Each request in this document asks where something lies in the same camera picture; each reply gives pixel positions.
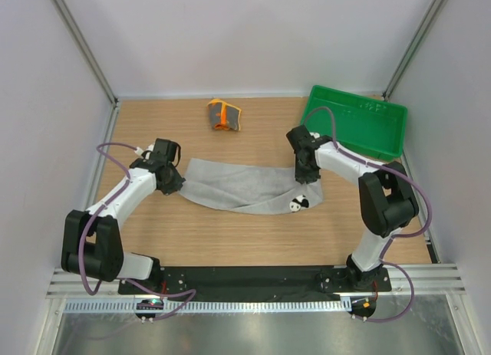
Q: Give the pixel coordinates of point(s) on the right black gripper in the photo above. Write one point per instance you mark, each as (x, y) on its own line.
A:
(301, 176)

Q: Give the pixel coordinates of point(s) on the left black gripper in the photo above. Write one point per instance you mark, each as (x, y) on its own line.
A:
(176, 185)

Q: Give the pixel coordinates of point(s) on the grey panda towel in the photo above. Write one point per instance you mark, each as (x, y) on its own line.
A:
(255, 190)

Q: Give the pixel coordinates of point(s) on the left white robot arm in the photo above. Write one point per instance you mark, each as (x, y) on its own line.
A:
(92, 245)

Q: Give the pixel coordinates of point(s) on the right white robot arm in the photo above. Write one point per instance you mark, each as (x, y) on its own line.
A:
(387, 199)

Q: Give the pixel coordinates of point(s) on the rolled grey orange towel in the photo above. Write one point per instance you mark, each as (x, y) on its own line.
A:
(224, 116)

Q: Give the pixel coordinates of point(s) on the green plastic tray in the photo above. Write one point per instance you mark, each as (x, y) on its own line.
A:
(371, 127)

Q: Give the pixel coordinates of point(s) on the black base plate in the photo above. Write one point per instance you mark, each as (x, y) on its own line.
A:
(264, 284)

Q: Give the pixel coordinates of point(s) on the white slotted cable duct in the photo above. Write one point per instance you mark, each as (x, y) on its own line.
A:
(139, 306)

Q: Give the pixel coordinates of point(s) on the left aluminium frame post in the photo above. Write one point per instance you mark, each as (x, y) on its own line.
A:
(81, 43)

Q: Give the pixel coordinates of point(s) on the aluminium frame post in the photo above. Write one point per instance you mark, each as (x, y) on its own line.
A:
(81, 43)
(423, 29)

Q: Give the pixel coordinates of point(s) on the right aluminium frame post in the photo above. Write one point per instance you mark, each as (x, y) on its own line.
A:
(423, 29)

